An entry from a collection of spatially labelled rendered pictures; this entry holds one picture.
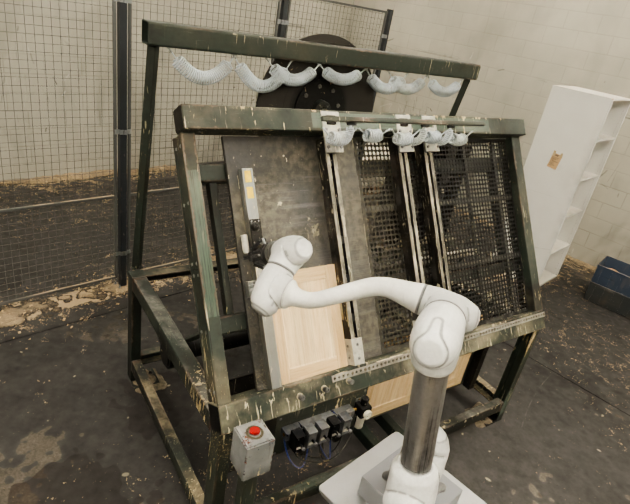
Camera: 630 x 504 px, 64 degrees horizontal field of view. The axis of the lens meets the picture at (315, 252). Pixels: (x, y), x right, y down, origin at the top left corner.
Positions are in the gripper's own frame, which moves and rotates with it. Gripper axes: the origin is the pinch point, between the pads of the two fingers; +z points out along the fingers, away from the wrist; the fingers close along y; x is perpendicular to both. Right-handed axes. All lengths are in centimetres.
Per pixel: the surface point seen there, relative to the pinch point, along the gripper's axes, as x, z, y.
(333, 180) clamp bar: 53, 11, -31
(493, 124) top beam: 171, 6, -59
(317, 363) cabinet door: 33, 14, 52
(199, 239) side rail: -15.9, 10.5, -9.7
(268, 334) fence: 9.1, 11.5, 33.7
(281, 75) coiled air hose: 50, 38, -91
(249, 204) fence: 8.6, 11.5, -22.4
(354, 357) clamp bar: 50, 8, 53
